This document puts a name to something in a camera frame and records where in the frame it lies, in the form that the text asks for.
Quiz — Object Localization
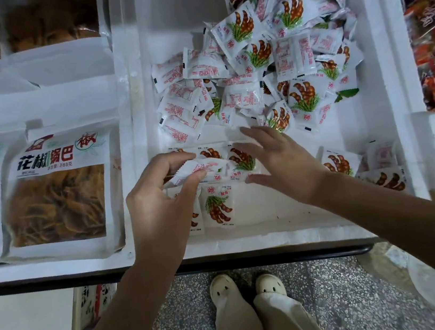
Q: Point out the person's white shoe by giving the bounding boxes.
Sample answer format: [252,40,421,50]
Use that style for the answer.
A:
[252,270,289,301]
[206,270,243,308]

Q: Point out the white printed snack packet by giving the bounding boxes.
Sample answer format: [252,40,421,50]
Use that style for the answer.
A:
[170,154,230,188]

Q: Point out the person's right white shoe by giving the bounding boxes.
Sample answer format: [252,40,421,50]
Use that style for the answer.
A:
[252,270,289,301]

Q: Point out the white red printed carton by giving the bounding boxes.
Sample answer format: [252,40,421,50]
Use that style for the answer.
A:
[60,282,127,330]

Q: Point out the person's right forearm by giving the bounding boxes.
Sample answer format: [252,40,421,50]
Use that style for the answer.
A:
[308,157,435,326]

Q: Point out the person's left white shoe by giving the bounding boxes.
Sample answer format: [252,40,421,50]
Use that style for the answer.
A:
[206,270,243,308]

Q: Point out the person's left hand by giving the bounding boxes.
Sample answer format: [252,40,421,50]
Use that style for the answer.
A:
[120,147,220,276]

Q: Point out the pile of white printed packets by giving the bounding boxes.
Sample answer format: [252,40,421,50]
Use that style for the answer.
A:
[138,0,413,239]

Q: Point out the person's right hand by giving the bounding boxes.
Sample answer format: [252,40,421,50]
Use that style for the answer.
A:
[229,116,337,217]

